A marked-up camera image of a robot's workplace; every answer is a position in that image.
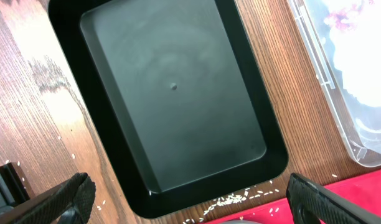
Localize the clear plastic bin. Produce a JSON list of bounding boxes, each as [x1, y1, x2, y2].
[[289, 0, 381, 167]]

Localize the black plastic bin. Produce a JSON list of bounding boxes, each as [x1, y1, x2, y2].
[[48, 0, 288, 219]]

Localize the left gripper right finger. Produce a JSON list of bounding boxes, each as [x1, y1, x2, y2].
[[286, 173, 381, 224]]

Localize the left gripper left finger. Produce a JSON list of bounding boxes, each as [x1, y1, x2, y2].
[[0, 173, 96, 224]]

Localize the red serving tray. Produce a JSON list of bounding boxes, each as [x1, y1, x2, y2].
[[208, 170, 381, 224]]

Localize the white napkin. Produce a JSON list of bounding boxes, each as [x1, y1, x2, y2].
[[324, 0, 381, 107]]

